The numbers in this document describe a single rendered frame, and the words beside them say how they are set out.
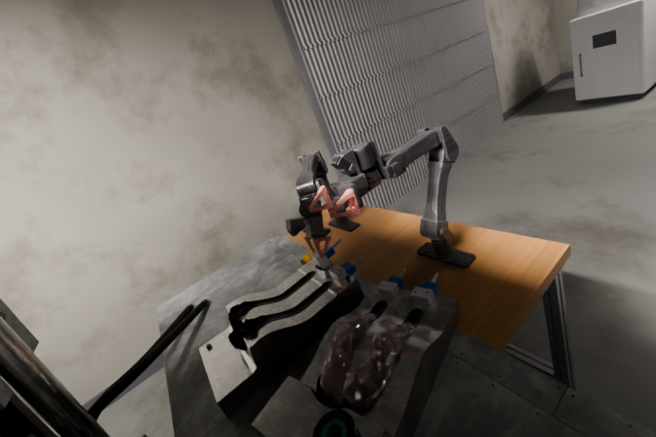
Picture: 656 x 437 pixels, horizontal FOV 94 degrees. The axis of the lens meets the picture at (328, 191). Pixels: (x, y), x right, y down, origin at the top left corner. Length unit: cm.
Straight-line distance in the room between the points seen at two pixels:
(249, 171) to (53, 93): 131
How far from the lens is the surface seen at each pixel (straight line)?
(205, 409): 108
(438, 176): 105
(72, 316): 272
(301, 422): 75
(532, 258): 112
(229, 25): 281
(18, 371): 97
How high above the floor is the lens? 148
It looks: 19 degrees down
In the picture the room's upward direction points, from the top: 21 degrees counter-clockwise
